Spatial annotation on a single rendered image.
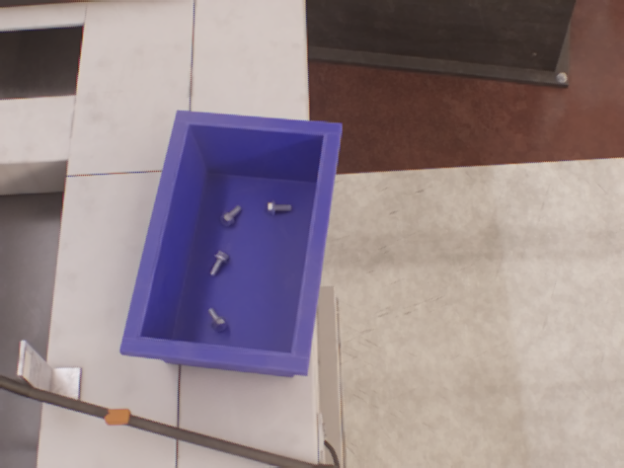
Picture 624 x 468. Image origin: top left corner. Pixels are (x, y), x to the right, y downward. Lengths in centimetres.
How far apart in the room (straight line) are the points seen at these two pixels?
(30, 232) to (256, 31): 32
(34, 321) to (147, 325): 21
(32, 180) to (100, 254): 15
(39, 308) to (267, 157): 28
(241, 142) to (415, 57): 119
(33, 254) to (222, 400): 29
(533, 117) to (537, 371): 55
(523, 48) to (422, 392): 75
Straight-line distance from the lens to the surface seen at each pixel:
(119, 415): 77
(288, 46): 97
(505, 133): 192
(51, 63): 110
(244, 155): 85
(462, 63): 200
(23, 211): 100
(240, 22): 100
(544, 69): 201
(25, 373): 77
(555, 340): 173
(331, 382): 123
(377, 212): 181
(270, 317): 81
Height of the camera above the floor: 159
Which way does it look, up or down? 63 degrees down
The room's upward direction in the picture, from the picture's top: 5 degrees counter-clockwise
